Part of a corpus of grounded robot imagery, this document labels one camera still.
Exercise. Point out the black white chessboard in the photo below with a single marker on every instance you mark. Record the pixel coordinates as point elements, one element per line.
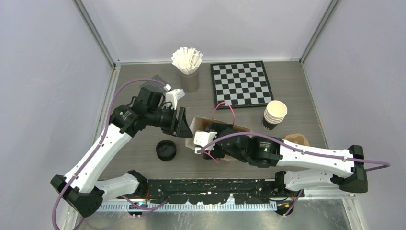
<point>240,84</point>

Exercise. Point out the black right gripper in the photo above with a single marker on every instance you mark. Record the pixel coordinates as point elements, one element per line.
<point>216,153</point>

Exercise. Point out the grey lego baseplate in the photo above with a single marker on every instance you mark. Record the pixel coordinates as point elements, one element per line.
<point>157,85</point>

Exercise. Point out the paper gift bag pink handles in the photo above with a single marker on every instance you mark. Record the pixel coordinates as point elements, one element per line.
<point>199,123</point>

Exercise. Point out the brown pulp cup carrier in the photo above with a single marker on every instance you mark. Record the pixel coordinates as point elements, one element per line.
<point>297,139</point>

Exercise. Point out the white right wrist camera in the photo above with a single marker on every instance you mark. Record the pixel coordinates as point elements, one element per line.
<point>202,138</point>

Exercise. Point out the white wrapped straws bundle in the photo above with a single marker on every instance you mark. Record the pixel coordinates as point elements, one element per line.
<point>187,60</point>

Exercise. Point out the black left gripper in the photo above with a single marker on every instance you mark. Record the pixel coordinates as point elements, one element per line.
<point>183,130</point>

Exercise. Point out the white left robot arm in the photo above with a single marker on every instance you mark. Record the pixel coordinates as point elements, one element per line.
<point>81,187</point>

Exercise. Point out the stack of black lids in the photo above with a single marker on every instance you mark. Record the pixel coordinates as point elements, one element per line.
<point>166,150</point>

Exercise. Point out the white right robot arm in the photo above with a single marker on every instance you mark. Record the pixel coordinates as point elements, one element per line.
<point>343,169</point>

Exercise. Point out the grey straw holder cup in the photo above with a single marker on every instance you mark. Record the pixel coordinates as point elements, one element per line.
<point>189,83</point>

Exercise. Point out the stack of paper cups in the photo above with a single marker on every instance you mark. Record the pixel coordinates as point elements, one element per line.
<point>274,114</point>

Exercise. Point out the aluminium frame rail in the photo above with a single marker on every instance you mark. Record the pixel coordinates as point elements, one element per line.
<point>141,205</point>

